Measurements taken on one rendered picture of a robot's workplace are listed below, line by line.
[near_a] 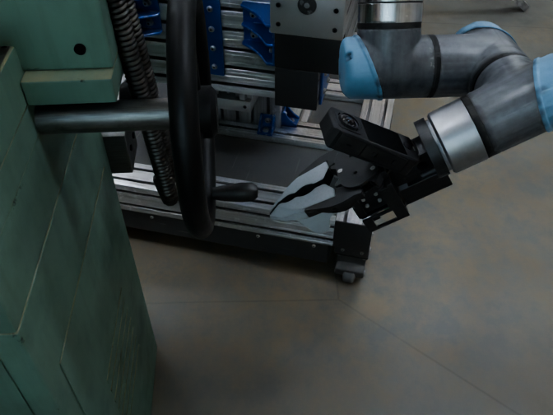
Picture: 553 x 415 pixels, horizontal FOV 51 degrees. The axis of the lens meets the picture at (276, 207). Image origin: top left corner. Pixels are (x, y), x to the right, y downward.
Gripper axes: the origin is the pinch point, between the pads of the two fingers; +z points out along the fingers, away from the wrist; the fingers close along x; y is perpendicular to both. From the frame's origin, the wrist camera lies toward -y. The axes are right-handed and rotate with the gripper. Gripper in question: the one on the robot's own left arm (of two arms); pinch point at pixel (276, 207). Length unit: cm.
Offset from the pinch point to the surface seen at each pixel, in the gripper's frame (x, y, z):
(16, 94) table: 2.4, -27.1, 14.9
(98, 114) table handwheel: 4.4, -19.8, 11.0
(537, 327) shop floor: 24, 94, -23
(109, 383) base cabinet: -3.0, 15.0, 38.6
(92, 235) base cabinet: 9.8, -2.0, 28.7
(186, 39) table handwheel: -1.3, -24.3, -4.3
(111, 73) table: 4.8, -22.8, 6.6
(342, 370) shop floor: 17, 70, 20
